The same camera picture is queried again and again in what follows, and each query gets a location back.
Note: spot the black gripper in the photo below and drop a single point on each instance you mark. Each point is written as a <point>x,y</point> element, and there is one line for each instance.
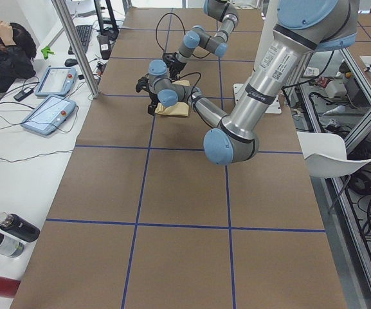
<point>153,100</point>
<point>175,66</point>

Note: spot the cream long-sleeve printed shirt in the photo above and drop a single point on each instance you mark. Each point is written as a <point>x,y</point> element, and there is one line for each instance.
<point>177,109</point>

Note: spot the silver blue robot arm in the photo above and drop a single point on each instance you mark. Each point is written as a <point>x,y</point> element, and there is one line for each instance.
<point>301,27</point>
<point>217,44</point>

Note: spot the dark box with label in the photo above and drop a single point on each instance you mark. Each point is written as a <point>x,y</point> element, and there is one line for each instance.
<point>104,46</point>

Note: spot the black computer mouse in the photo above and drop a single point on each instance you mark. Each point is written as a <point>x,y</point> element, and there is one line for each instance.
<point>70,62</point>

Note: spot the black keyboard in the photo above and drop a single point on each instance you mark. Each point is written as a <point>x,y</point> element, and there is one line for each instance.
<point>84,34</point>

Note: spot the far teach pendant tablet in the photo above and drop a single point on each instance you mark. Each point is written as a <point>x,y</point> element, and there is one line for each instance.
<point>56,81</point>

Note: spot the teach pendant tablet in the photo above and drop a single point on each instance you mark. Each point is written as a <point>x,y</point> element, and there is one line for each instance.
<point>49,115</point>
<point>56,81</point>

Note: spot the near teach pendant tablet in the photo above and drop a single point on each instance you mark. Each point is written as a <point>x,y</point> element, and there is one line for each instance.
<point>49,115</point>

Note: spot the green plastic clip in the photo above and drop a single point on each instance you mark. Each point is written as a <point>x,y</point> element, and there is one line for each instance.
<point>46,52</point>

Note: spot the black handheld phone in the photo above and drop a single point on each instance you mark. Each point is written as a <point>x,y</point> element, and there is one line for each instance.
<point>24,93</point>

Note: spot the seated person in black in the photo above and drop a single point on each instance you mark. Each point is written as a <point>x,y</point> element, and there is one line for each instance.
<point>17,51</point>

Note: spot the white plastic chair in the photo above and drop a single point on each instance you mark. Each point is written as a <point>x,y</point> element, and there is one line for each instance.
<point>325,155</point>

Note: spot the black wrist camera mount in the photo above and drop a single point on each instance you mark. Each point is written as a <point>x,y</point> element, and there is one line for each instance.
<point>169,58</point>

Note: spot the aluminium frame post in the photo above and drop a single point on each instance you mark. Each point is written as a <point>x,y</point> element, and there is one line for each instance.
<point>73,38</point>

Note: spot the aluminium table frame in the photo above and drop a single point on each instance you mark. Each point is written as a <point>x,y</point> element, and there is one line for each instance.
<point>346,213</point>

